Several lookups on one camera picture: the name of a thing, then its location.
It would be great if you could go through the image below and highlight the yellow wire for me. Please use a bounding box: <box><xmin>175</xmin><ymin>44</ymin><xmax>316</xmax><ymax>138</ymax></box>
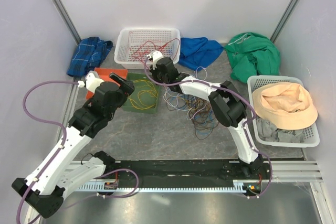
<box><xmin>127</xmin><ymin>78</ymin><xmax>160</xmax><ymax>110</ymax></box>

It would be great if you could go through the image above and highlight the thick red wire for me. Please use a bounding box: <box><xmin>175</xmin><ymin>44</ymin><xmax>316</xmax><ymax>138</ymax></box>
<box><xmin>130</xmin><ymin>38</ymin><xmax>182</xmax><ymax>63</ymax></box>

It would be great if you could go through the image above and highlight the coloured wire pile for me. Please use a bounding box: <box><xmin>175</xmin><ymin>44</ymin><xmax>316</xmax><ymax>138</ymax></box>
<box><xmin>162</xmin><ymin>63</ymin><xmax>218</xmax><ymax>141</ymax></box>

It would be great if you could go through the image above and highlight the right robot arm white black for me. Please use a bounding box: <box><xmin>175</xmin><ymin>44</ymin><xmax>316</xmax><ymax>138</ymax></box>
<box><xmin>144</xmin><ymin>56</ymin><xmax>263</xmax><ymax>179</ymax></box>

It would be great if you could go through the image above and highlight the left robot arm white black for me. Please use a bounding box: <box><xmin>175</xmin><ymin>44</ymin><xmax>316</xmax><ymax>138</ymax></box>
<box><xmin>12</xmin><ymin>71</ymin><xmax>135</xmax><ymax>223</ymax></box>

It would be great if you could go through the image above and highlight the orange plastic tray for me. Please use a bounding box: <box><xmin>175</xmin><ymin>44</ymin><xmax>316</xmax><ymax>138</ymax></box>
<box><xmin>86</xmin><ymin>68</ymin><xmax>128</xmax><ymax>100</ymax></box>

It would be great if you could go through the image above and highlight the green plastic tray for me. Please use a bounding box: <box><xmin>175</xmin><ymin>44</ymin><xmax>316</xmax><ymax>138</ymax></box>
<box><xmin>121</xmin><ymin>72</ymin><xmax>160</xmax><ymax>114</ymax></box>

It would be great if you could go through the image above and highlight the blue plaid cloth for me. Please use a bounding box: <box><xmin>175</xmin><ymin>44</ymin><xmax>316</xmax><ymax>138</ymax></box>
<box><xmin>67</xmin><ymin>37</ymin><xmax>113</xmax><ymax>78</ymax></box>

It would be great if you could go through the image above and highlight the white perforated basket rear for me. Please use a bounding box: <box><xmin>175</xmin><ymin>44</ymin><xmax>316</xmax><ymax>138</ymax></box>
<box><xmin>114</xmin><ymin>27</ymin><xmax>181</xmax><ymax>70</ymax></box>

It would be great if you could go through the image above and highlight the white perforated basket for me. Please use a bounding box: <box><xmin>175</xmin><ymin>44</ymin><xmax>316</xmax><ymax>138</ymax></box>
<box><xmin>247</xmin><ymin>75</ymin><xmax>320</xmax><ymax>148</ymax></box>
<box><xmin>114</xmin><ymin>27</ymin><xmax>181</xmax><ymax>70</ymax></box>

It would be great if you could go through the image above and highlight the bright blue cloth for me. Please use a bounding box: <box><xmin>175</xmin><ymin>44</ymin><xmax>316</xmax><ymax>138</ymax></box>
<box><xmin>178</xmin><ymin>37</ymin><xmax>224</xmax><ymax>70</ymax></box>

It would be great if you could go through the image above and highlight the green garment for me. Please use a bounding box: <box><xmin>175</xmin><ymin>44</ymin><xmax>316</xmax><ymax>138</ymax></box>
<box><xmin>224</xmin><ymin>32</ymin><xmax>281</xmax><ymax>83</ymax></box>

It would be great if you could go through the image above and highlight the grey cloth in basket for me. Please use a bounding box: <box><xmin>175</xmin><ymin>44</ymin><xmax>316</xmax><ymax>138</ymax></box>
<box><xmin>256</xmin><ymin>118</ymin><xmax>305</xmax><ymax>143</ymax></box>

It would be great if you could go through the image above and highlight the peach bucket hat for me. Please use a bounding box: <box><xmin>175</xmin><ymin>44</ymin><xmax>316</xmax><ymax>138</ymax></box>
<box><xmin>252</xmin><ymin>82</ymin><xmax>318</xmax><ymax>130</ymax></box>

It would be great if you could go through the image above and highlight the white perforated basket right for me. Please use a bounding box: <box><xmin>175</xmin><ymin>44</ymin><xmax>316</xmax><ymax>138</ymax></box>
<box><xmin>247</xmin><ymin>75</ymin><xmax>320</xmax><ymax>148</ymax></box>

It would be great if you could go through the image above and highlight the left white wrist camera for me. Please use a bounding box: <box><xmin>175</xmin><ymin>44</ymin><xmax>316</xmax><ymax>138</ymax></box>
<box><xmin>77</xmin><ymin>71</ymin><xmax>104</xmax><ymax>93</ymax></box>

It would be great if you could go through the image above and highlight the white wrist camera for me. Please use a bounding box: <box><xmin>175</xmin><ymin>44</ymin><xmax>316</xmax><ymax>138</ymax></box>
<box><xmin>146</xmin><ymin>50</ymin><xmax>163</xmax><ymax>69</ymax></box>
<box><xmin>77</xmin><ymin>71</ymin><xmax>104</xmax><ymax>93</ymax></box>

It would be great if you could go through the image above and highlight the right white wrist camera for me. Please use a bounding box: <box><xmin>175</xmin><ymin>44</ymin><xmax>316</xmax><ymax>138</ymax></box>
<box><xmin>146</xmin><ymin>50</ymin><xmax>163</xmax><ymax>69</ymax></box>

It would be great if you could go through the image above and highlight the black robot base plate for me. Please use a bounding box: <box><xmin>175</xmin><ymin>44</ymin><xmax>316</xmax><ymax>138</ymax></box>
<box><xmin>101</xmin><ymin>159</ymin><xmax>271</xmax><ymax>188</ymax></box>

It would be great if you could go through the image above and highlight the slotted cable duct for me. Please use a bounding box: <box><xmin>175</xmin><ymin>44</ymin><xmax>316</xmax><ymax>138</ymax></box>
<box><xmin>78</xmin><ymin>180</ymin><xmax>249</xmax><ymax>193</ymax></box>

